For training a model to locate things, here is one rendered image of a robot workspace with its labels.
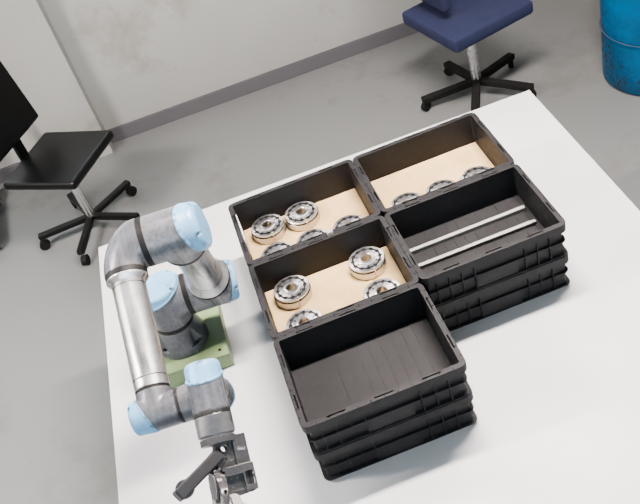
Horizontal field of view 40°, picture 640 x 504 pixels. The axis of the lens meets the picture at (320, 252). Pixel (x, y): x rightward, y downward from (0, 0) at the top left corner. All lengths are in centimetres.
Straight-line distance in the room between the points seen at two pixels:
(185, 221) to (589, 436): 104
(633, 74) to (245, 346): 243
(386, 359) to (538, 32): 302
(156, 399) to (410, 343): 68
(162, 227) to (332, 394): 58
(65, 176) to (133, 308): 219
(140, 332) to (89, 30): 305
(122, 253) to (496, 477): 98
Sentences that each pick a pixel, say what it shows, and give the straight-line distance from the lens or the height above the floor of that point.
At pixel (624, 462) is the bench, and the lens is 211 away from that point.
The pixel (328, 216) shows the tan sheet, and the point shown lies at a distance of 262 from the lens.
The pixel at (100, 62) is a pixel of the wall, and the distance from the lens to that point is 487.
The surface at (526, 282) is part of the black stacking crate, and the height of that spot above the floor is 77.
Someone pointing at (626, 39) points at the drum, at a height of 29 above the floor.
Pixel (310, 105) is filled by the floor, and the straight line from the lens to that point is 474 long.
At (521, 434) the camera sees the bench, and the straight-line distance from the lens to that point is 215.
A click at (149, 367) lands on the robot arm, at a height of 118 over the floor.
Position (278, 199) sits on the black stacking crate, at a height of 89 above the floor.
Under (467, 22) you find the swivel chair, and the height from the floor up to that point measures 49.
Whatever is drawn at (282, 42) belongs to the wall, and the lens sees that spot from 494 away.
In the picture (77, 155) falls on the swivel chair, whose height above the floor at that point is 45.
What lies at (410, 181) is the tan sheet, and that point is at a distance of 267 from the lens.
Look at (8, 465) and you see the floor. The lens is 364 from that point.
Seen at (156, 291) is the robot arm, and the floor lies 98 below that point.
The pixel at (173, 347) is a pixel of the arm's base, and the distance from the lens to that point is 247.
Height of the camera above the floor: 246
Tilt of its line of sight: 41 degrees down
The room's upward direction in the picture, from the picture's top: 19 degrees counter-clockwise
